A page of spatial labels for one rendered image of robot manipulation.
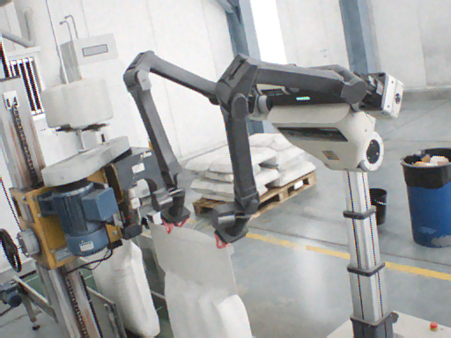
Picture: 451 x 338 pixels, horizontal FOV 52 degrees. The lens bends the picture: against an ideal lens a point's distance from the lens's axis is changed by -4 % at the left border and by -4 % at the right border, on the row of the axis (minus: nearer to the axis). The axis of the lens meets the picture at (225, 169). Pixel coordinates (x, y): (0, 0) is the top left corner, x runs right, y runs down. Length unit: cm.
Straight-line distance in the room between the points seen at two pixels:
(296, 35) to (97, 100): 755
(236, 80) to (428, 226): 272
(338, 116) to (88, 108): 85
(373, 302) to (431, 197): 160
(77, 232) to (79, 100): 46
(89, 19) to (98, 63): 91
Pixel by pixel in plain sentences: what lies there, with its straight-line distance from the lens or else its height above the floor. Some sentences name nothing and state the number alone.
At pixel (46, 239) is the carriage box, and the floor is 115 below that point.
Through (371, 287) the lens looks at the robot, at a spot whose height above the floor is 62.
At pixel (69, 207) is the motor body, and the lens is 171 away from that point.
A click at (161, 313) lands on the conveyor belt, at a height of 38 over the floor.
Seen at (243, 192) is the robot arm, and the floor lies 127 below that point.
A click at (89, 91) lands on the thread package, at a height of 164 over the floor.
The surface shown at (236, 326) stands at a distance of 183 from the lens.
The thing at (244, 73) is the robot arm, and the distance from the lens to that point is 119.
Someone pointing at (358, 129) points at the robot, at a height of 134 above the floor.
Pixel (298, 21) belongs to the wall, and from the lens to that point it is 917.
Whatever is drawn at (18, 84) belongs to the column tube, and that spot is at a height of 173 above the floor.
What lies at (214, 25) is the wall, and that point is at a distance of 769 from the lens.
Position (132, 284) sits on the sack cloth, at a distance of 241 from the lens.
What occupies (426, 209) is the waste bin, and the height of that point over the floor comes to 31.
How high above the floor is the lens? 169
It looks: 14 degrees down
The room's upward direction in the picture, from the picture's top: 12 degrees counter-clockwise
